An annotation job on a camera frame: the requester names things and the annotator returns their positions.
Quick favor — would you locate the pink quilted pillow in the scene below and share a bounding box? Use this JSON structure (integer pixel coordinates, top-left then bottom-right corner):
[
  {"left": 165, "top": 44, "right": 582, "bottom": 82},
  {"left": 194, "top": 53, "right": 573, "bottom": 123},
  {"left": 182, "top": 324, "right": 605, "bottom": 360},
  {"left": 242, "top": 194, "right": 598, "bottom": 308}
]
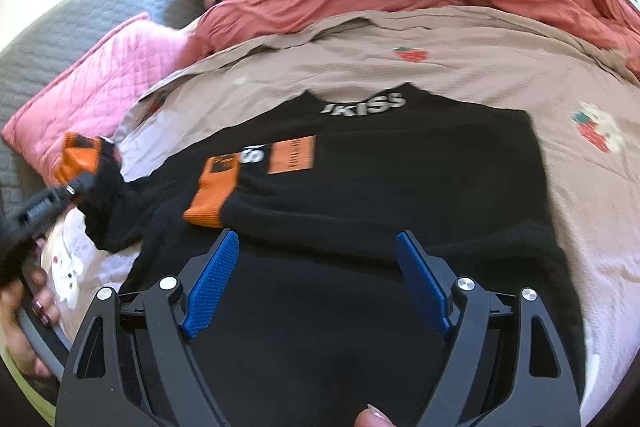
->
[{"left": 0, "top": 12, "right": 201, "bottom": 188}]

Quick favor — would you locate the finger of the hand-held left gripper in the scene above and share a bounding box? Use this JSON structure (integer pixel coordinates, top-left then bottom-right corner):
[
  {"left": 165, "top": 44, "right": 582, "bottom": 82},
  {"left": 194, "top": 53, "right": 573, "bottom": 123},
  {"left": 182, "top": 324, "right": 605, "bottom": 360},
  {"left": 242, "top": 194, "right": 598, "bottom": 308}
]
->
[{"left": 11, "top": 171, "right": 99, "bottom": 229}]

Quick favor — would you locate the black sweater with orange patches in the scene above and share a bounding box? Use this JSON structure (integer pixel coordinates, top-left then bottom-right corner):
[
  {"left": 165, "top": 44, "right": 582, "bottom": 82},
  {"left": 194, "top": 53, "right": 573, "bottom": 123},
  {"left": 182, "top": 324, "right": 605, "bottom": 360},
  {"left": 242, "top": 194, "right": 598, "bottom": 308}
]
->
[{"left": 54, "top": 82, "right": 587, "bottom": 427}]

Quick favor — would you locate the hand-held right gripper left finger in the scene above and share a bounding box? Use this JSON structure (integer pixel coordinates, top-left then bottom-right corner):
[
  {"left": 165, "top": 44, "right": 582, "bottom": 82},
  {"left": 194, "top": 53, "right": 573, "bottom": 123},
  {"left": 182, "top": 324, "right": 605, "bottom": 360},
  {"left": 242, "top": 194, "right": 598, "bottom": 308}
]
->
[{"left": 54, "top": 228, "right": 241, "bottom": 427}]

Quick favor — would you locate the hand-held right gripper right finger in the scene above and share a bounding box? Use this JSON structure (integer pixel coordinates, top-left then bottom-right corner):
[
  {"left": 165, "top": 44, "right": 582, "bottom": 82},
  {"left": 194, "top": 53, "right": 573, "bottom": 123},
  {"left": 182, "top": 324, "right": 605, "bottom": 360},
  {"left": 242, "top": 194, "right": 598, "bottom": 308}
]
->
[{"left": 395, "top": 229, "right": 585, "bottom": 427}]

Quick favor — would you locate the grey strap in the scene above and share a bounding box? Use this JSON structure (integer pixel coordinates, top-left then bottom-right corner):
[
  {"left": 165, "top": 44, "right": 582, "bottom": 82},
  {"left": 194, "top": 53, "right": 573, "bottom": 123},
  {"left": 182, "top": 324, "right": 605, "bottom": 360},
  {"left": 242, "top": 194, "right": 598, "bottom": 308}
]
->
[{"left": 15, "top": 302, "right": 68, "bottom": 370}]

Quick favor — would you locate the grey quilted bedspread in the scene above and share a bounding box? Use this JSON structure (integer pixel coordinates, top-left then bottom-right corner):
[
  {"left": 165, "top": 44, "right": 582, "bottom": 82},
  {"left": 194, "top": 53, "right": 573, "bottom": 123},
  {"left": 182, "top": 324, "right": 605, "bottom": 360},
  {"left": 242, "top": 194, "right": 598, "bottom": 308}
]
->
[{"left": 0, "top": 0, "right": 211, "bottom": 208}]

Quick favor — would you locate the person's right hand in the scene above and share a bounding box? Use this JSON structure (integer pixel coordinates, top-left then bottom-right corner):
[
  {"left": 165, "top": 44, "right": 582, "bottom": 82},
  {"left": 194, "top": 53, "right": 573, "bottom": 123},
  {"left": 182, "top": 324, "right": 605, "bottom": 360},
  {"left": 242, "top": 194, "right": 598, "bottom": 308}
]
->
[{"left": 354, "top": 403, "right": 390, "bottom": 427}]

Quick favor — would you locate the person's left hand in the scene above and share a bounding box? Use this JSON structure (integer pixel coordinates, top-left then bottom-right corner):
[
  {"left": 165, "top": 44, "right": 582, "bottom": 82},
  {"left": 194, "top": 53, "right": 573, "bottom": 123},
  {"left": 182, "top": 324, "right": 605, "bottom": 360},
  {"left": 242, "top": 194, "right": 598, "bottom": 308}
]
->
[{"left": 0, "top": 238, "right": 64, "bottom": 379}]

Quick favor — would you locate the beige printed blanket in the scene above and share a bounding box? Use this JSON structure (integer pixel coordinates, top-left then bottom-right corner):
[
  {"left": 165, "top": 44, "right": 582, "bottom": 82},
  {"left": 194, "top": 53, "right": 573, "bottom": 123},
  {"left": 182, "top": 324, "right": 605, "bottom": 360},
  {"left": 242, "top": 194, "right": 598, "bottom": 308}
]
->
[{"left": 42, "top": 4, "right": 640, "bottom": 425}]

